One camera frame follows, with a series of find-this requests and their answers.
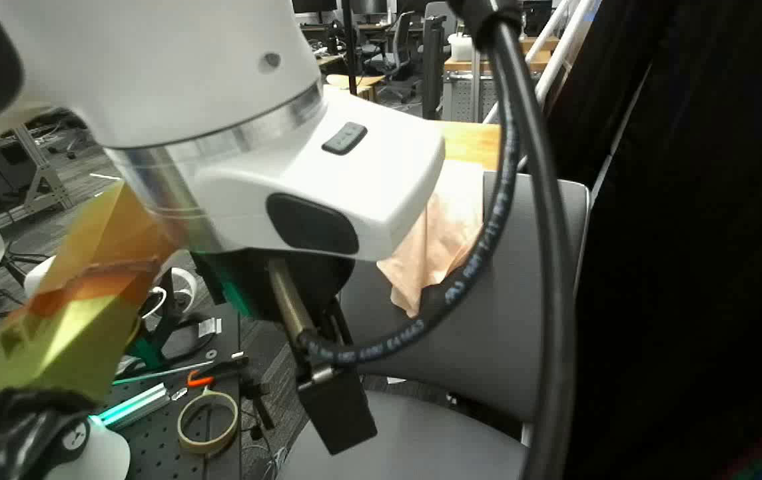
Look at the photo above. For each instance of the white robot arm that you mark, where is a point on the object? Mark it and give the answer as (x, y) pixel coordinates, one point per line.
(177, 70)

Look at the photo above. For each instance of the pale pink cloth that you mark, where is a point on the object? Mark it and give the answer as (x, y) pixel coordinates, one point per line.
(436, 248)

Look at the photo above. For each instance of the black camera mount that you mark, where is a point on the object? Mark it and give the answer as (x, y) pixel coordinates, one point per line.
(17, 436)

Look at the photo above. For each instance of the yellow translucent block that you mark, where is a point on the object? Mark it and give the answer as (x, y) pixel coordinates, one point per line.
(69, 328)

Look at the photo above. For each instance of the teal green tool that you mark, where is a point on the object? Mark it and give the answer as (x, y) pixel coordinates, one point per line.
(130, 410)

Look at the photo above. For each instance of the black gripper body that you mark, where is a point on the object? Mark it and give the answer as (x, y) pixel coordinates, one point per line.
(332, 414)

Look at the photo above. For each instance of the tape roll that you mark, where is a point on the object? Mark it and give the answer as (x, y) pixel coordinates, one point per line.
(181, 428)

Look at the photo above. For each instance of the white metal pole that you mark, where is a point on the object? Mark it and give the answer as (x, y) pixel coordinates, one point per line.
(547, 55)

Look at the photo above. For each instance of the white black mug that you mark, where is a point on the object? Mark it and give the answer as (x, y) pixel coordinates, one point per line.
(172, 296)

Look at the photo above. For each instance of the black curtain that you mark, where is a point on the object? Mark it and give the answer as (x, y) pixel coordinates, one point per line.
(701, 223)

